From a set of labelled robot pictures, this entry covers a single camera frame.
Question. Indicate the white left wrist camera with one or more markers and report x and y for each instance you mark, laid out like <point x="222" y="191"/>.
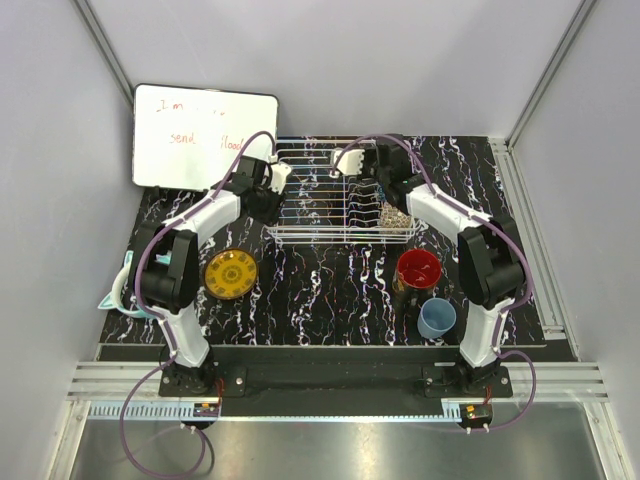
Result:
<point x="278" y="173"/>

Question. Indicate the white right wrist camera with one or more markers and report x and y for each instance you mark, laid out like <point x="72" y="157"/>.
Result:
<point x="348" y="163"/>

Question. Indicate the teal cat ear headphones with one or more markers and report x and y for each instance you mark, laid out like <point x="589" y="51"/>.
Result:
<point x="114" y="298"/>

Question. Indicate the black floral square plate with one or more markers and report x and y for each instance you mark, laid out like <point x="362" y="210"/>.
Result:
<point x="363" y="190"/>

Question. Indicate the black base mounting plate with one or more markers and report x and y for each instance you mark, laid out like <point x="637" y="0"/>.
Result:
<point x="236" y="380"/>

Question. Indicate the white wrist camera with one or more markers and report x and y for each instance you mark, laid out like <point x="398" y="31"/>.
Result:
<point x="278" y="173"/>
<point x="348" y="163"/>

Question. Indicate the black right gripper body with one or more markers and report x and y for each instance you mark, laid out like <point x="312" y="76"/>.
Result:
<point x="371" y="168"/>

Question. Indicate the red black mug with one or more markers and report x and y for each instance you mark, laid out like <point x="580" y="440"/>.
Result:
<point x="417" y="273"/>

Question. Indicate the light blue plastic cup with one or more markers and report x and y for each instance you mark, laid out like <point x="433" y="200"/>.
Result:
<point x="436" y="317"/>

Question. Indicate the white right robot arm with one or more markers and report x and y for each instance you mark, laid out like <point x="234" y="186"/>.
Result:
<point x="493" y="272"/>

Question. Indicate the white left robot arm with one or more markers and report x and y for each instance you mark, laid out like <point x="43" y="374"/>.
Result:
<point x="165" y="269"/>

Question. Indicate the red white patterned bowl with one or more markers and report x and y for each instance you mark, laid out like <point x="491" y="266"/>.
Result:
<point x="392" y="220"/>

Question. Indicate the white wire dish rack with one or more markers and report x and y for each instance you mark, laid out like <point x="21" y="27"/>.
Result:
<point x="316" y="209"/>

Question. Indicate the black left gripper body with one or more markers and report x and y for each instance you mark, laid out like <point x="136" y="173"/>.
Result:
<point x="268" y="206"/>

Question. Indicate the yellow patterned small plate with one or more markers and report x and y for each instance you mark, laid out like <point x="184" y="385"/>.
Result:
<point x="230" y="274"/>

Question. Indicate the white whiteboard with red writing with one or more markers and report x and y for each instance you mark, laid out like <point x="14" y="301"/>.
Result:
<point x="187" y="138"/>

